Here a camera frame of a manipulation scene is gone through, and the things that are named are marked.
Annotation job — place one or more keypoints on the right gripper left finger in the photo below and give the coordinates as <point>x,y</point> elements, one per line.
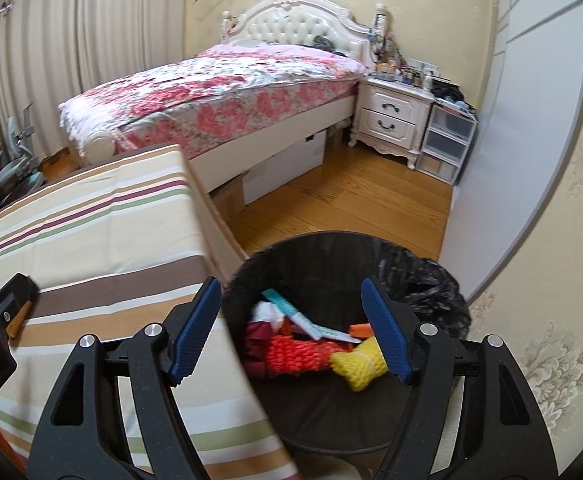
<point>112,412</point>

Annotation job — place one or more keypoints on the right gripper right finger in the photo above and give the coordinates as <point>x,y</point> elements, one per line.
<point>471,413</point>

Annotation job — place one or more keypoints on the orange paper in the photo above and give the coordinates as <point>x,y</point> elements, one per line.
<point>361,331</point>

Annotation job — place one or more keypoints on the dark red ribbon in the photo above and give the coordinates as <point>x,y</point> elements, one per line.
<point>255,348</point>

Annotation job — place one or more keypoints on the white green tube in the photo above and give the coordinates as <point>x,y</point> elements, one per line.
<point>317,332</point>

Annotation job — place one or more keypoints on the teal probiotic sachet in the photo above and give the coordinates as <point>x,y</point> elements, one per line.
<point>284,306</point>

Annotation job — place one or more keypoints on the black trash bin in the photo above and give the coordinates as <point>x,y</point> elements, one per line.
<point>321,274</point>

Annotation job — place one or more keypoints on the grey desk chair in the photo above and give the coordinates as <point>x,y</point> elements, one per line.
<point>20,176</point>

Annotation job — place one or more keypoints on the striped bed sheet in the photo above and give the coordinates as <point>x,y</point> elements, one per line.
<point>113,248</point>

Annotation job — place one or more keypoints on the yellow foam net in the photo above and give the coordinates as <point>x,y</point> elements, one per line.
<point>360,366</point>

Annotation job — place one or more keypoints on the red foam net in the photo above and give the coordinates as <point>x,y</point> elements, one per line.
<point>293,353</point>

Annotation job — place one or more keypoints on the beige curtains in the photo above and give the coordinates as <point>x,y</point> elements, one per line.
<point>51,50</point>

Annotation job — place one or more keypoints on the white wardrobe door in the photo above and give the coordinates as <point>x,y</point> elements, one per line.
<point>527,127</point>

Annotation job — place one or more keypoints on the plastic drawer unit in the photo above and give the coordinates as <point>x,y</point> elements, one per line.
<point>447,140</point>

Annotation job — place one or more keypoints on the pink floral quilt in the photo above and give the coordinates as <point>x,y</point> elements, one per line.
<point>220,95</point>

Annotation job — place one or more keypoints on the white storage box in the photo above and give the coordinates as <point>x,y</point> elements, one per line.
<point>284,167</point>

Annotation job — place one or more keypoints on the white nightstand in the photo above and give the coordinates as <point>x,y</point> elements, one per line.
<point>391,118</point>

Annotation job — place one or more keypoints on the white tufted bed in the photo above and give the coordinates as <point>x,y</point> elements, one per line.
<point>319,24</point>

